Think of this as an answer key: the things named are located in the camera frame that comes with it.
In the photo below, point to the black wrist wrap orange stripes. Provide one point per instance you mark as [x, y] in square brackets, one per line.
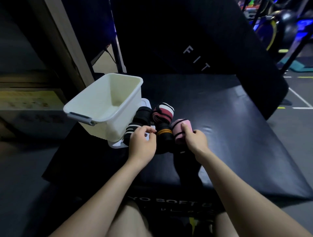
[164, 134]

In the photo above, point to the pink wrist wrap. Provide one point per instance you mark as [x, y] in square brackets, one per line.
[179, 129]

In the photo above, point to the person's left leg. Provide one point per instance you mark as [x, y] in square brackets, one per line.
[128, 221]

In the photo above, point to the black shorts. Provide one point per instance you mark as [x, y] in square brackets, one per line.
[178, 223]

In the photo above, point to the person's leg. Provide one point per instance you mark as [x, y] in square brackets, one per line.
[221, 227]
[128, 221]

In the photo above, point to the black metal stand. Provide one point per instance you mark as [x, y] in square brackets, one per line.
[117, 51]

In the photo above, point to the wooden beam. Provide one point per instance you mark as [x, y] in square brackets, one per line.
[66, 39]

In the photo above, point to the person's right hand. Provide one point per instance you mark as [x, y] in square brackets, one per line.
[198, 145]

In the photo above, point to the black leaning gym mat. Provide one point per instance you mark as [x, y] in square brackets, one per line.
[200, 44]

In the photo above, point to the white plastic lid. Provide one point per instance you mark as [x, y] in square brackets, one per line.
[117, 144]

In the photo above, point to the person's left hand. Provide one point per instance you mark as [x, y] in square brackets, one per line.
[140, 146]

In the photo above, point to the person's left thumb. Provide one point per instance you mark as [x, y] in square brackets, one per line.
[153, 140]

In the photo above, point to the black soft plyo box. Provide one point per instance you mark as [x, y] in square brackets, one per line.
[234, 146]

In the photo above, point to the black exercise ball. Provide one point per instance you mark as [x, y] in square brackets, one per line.
[291, 23]

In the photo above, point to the person's left forearm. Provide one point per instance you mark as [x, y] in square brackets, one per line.
[102, 200]

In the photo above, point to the person's right thumb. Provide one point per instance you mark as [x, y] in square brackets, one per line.
[187, 131]

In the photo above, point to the teal step platform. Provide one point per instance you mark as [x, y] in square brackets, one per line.
[297, 66]

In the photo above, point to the person's right leg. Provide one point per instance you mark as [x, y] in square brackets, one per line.
[221, 227]

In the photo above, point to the maroon wrist wrap white stripe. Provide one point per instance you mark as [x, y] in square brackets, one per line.
[162, 112]

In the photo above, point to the black wrist wrap white stripes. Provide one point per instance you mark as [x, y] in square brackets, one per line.
[139, 118]

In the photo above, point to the person's right forearm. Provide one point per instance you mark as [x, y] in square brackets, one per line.
[244, 202]

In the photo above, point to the wooden plyo box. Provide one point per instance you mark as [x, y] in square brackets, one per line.
[31, 107]

